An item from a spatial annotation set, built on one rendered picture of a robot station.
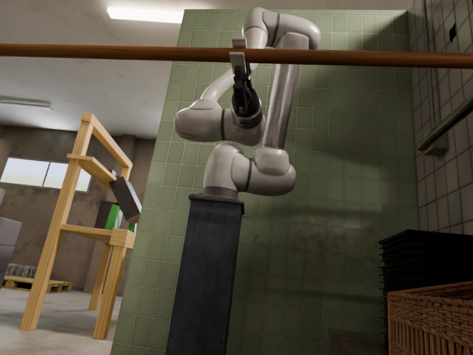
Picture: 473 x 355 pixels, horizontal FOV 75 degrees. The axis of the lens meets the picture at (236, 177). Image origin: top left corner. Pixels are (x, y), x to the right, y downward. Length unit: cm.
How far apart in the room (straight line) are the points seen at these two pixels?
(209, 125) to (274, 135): 44
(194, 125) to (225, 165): 36
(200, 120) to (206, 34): 158
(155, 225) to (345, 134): 129
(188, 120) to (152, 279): 116
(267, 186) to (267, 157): 12
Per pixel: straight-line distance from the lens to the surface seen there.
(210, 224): 121
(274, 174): 131
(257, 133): 96
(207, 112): 98
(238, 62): 71
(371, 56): 73
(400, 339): 85
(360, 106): 216
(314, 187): 189
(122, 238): 345
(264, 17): 140
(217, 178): 128
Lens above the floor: 73
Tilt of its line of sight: 17 degrees up
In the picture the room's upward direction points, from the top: 7 degrees clockwise
